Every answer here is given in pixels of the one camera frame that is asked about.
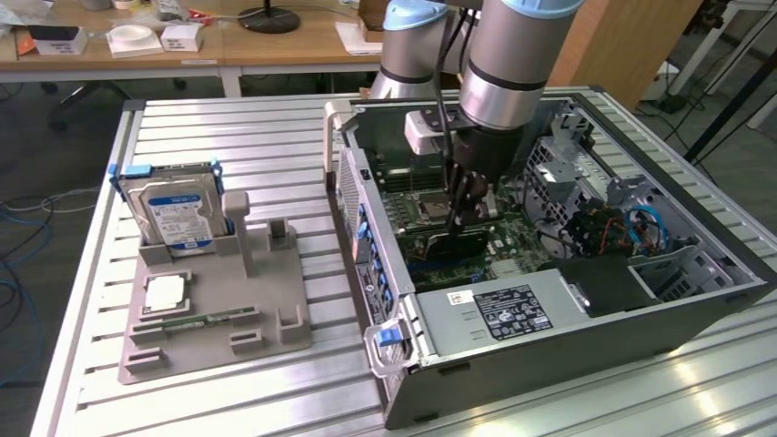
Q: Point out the grey plastic parts rack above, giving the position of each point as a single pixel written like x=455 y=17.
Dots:
x=200 y=328

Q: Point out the grey power supply unit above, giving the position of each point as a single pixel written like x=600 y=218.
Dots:
x=443 y=328

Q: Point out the CPU socket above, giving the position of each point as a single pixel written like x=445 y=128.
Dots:
x=431 y=207

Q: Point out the small white labelled box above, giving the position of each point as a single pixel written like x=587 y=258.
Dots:
x=181 y=38

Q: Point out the wooden cabinet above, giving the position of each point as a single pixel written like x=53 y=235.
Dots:
x=619 y=59

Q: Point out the black open PC case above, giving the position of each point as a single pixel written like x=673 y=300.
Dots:
x=547 y=364

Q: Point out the metal disk bay cage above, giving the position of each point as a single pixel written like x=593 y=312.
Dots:
x=564 y=182

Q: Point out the white box with round insert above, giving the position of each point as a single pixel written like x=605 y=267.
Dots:
x=133 y=43

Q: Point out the hard disk in blue caddy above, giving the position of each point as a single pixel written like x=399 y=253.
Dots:
x=176 y=214

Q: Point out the white box with black lid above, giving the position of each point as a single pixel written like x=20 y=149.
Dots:
x=57 y=43

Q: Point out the graphics card with black fan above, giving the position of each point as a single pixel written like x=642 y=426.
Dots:
x=455 y=248

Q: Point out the silver chipset heatsink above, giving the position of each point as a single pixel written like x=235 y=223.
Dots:
x=505 y=268

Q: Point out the green motherboard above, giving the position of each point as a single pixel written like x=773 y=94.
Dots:
x=516 y=246

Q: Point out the silver CPU chip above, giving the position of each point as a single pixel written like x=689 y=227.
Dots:
x=165 y=293

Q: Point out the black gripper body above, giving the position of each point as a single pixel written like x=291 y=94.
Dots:
x=488 y=150

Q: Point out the metal socket cover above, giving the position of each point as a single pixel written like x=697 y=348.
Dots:
x=493 y=210

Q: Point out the white paper label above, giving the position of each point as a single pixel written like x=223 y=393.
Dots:
x=197 y=61

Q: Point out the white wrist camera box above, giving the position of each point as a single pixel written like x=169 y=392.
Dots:
x=421 y=132

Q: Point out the white flat box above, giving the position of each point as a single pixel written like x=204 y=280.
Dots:
x=357 y=41

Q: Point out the brown cardboard box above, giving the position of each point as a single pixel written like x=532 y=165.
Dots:
x=372 y=13

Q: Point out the wooden desk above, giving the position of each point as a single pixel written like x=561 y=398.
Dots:
x=273 y=45

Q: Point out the blue case release latch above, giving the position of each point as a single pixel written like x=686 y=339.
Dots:
x=389 y=339

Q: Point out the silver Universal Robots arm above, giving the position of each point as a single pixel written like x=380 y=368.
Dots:
x=504 y=68

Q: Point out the black round lamp base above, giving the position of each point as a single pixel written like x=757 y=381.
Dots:
x=269 y=22

